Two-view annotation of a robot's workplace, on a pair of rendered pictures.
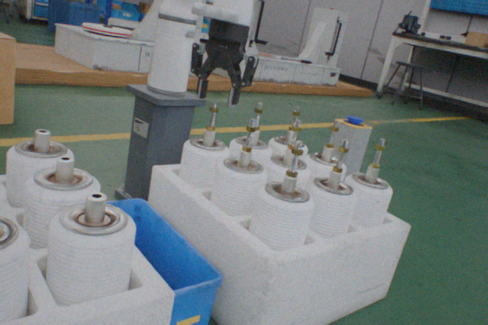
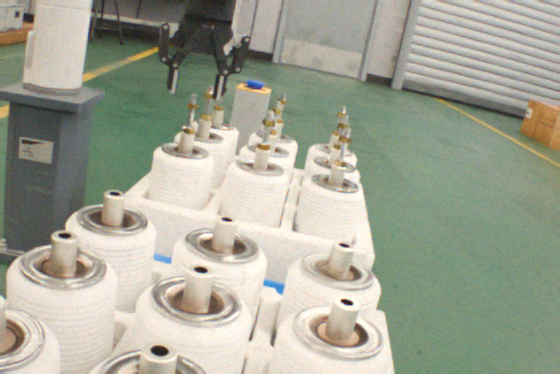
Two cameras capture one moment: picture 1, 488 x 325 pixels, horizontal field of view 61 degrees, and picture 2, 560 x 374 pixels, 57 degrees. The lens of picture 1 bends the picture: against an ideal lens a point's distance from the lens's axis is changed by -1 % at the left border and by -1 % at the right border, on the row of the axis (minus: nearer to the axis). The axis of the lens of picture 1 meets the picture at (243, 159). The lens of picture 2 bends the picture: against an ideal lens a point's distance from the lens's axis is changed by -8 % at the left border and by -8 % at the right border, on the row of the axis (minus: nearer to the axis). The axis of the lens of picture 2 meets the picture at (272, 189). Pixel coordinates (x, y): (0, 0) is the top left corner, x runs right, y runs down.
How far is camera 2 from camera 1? 59 cm
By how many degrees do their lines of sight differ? 44
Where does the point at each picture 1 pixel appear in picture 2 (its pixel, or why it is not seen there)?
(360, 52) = not seen: outside the picture
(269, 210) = (340, 207)
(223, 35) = (221, 15)
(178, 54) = (82, 35)
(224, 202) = (261, 215)
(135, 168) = (32, 211)
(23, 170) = (131, 257)
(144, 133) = (45, 156)
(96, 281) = not seen: hidden behind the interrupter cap
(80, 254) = (370, 308)
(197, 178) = (193, 197)
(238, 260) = not seen: hidden behind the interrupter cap
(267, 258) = (363, 253)
